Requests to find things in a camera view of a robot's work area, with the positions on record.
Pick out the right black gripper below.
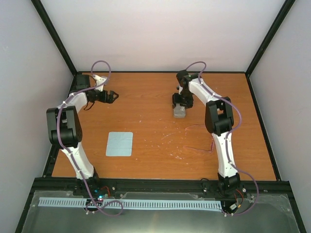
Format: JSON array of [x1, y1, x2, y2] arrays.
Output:
[[172, 90, 192, 110]]

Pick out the grey felt glasses case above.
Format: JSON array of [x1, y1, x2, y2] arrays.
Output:
[[173, 103, 186, 118]]

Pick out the light blue cleaning cloth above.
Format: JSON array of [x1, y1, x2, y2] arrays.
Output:
[[105, 132, 133, 157]]

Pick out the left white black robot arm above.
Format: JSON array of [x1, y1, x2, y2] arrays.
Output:
[[46, 74, 119, 196]]

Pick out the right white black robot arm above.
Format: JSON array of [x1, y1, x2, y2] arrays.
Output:
[[172, 70, 241, 196]]

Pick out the pink transparent sunglasses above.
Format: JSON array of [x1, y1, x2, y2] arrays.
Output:
[[185, 124, 215, 154]]

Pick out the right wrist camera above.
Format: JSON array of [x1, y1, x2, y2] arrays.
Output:
[[177, 85, 183, 95]]

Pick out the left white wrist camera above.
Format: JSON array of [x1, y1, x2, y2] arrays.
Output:
[[92, 74, 108, 92]]

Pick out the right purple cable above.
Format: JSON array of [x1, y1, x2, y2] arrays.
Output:
[[186, 61, 259, 216]]

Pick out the purple cable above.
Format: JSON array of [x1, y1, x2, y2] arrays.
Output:
[[186, 61, 259, 216], [56, 60, 124, 217]]

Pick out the black aluminium frame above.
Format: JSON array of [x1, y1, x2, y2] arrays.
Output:
[[16, 0, 306, 233]]

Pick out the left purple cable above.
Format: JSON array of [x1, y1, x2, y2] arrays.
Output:
[[56, 60, 124, 217]]

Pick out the light blue slotted cable duct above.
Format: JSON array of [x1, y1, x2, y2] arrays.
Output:
[[38, 197, 222, 212]]

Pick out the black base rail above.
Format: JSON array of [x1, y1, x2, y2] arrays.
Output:
[[31, 177, 291, 197]]

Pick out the metal base plate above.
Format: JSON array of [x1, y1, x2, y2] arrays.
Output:
[[25, 191, 299, 233]]

